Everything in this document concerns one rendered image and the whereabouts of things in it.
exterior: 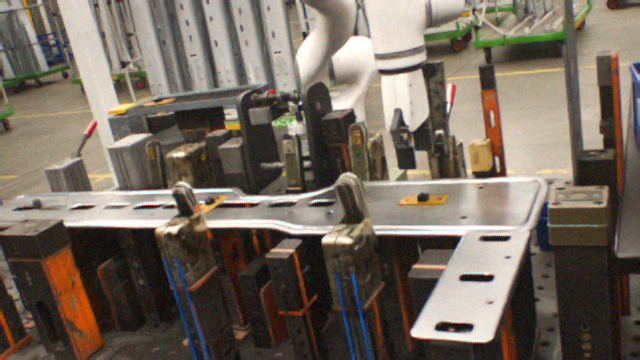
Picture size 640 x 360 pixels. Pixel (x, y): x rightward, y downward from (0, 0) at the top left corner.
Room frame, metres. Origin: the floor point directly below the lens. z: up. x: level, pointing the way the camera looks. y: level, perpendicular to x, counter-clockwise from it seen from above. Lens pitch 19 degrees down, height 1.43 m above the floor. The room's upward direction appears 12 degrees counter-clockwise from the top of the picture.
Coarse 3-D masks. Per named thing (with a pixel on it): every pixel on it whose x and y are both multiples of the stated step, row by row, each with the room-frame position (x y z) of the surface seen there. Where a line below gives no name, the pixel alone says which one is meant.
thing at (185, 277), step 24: (192, 216) 1.13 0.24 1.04; (168, 240) 1.08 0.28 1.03; (192, 240) 1.11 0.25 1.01; (168, 264) 1.09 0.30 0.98; (192, 264) 1.10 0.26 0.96; (192, 288) 1.08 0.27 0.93; (216, 288) 1.14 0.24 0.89; (192, 312) 1.07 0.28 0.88; (216, 312) 1.12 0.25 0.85; (192, 336) 1.10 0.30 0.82; (216, 336) 1.11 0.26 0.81
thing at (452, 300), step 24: (528, 240) 0.85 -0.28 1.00; (456, 264) 0.82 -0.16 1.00; (480, 264) 0.81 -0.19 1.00; (504, 264) 0.80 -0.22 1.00; (456, 288) 0.76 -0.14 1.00; (480, 288) 0.75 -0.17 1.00; (504, 288) 0.73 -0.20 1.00; (432, 312) 0.71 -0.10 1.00; (456, 312) 0.70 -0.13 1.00; (480, 312) 0.69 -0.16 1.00; (504, 312) 0.69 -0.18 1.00; (432, 336) 0.66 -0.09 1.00; (456, 336) 0.65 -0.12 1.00; (480, 336) 0.64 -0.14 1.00
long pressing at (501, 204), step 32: (96, 192) 1.58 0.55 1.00; (128, 192) 1.52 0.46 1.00; (160, 192) 1.47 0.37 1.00; (224, 192) 1.37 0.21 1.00; (320, 192) 1.24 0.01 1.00; (384, 192) 1.17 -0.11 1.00; (416, 192) 1.13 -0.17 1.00; (448, 192) 1.10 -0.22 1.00; (480, 192) 1.07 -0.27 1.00; (512, 192) 1.04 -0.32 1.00; (544, 192) 1.02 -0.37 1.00; (0, 224) 1.50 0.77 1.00; (96, 224) 1.35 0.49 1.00; (128, 224) 1.30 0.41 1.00; (160, 224) 1.26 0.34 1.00; (224, 224) 1.18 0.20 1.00; (256, 224) 1.15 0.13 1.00; (288, 224) 1.11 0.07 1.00; (320, 224) 1.08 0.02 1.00; (384, 224) 1.02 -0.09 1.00; (416, 224) 0.99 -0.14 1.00; (448, 224) 0.96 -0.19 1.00; (480, 224) 0.94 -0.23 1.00; (512, 224) 0.91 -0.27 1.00
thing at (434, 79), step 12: (432, 72) 1.19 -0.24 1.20; (432, 84) 1.22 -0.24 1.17; (444, 84) 1.21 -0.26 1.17; (432, 96) 1.22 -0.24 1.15; (444, 96) 1.20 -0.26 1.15; (432, 108) 1.22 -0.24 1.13; (444, 108) 1.20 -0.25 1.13; (432, 120) 1.21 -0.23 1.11; (444, 120) 1.19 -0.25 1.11; (432, 132) 1.21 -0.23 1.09; (444, 132) 1.19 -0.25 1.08; (432, 144) 1.20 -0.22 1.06; (444, 144) 1.19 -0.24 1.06
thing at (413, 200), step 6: (408, 198) 1.10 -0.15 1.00; (414, 198) 1.10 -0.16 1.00; (420, 198) 1.08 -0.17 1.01; (426, 198) 1.07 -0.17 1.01; (432, 198) 1.08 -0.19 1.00; (444, 198) 1.07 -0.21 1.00; (402, 204) 1.08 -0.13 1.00; (408, 204) 1.08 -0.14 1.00; (414, 204) 1.07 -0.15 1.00; (420, 204) 1.07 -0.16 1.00; (426, 204) 1.06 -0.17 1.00; (432, 204) 1.06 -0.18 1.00; (438, 204) 1.05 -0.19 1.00
